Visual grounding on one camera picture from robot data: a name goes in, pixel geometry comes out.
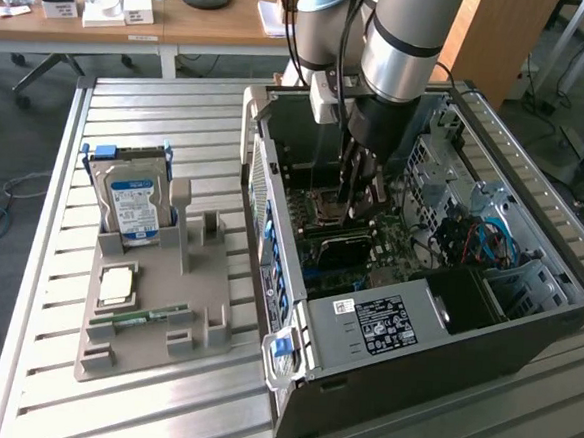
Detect plain white box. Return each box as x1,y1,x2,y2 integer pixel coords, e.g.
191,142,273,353
120,0,156,28

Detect silver disk bay cage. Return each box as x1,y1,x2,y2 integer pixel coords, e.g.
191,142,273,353
480,256,580,326

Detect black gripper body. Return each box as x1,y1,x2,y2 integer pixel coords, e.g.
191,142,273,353
344,94,423,165

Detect wooden desk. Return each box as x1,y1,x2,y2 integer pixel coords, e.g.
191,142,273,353
0,0,308,76

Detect wooden cabinet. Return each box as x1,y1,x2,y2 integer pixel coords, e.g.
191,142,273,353
427,0,562,114

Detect black graphics card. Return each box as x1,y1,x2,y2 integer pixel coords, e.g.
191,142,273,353
315,231,373,277

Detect open black PC case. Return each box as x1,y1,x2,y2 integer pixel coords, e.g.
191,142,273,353
219,63,584,438

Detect silver CPU chip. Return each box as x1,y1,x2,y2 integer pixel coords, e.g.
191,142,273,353
98,266,135,307

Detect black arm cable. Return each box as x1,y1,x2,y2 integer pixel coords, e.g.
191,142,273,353
330,0,373,135

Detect blue wire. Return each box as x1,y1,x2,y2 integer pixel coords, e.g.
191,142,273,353
467,217,524,270

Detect blue case latch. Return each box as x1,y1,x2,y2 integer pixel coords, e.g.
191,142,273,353
267,335,291,362

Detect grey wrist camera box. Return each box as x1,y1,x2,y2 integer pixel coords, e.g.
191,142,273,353
306,69,354,127

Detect grey parts rack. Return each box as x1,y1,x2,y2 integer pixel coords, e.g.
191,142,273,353
73,171,246,394

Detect CPU socket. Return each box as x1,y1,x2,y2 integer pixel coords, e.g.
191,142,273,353
307,185,356,227

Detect white paper stack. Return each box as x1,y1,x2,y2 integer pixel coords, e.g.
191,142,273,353
255,0,294,40

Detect green motherboard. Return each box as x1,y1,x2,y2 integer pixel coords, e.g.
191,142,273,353
280,178,450,307

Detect green RAM stick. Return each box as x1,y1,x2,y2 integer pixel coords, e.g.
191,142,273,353
88,297,190,331

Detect grey power supply unit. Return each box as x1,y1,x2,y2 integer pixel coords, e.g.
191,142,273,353
296,271,475,389

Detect white floor cable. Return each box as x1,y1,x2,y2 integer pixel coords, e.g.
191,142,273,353
0,166,54,202

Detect red wire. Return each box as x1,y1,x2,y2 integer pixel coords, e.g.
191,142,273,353
459,221,491,265

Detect flat white box with roll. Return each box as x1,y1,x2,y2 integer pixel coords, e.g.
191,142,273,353
80,0,128,31

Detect hard disk with blue caddy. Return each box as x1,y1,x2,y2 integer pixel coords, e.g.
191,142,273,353
75,132,186,252

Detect white box with black top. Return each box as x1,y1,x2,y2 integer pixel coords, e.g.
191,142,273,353
35,0,80,22

